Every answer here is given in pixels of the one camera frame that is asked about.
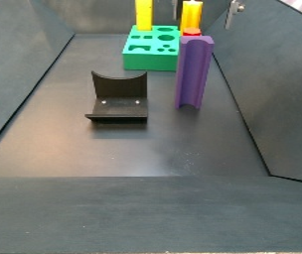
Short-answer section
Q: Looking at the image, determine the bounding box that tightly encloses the yellow square block peg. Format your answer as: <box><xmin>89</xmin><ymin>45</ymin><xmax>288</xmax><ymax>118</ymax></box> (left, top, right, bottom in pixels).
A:
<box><xmin>136</xmin><ymin>0</ymin><xmax>154</xmax><ymax>31</ymax></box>

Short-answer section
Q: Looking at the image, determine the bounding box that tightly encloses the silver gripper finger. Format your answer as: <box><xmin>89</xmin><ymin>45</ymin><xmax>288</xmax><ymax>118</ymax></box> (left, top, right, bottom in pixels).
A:
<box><xmin>172</xmin><ymin>0</ymin><xmax>178</xmax><ymax>21</ymax></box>
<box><xmin>225</xmin><ymin>0</ymin><xmax>245</xmax><ymax>29</ymax></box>

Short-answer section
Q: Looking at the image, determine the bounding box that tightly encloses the black L-shaped fixture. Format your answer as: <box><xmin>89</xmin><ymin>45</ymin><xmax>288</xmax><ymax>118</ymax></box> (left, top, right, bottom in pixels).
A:
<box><xmin>85</xmin><ymin>71</ymin><xmax>149</xmax><ymax>121</ymax></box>

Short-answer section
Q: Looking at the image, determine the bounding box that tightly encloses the red cylinder peg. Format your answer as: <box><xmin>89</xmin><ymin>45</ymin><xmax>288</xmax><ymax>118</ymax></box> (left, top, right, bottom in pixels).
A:
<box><xmin>184</xmin><ymin>28</ymin><xmax>203</xmax><ymax>36</ymax></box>

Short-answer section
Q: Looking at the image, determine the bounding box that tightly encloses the green foam shape board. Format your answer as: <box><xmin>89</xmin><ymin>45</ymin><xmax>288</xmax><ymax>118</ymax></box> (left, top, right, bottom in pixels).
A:
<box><xmin>122</xmin><ymin>25</ymin><xmax>181</xmax><ymax>71</ymax></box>

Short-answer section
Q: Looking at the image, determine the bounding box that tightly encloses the yellow star peg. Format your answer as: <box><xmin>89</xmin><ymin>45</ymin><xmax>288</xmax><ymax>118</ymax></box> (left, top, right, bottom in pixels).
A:
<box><xmin>181</xmin><ymin>0</ymin><xmax>204</xmax><ymax>33</ymax></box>

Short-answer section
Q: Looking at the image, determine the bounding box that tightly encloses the purple arch block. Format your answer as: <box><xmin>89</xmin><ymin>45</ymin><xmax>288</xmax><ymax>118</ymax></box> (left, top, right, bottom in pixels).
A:
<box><xmin>176</xmin><ymin>36</ymin><xmax>216</xmax><ymax>109</ymax></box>

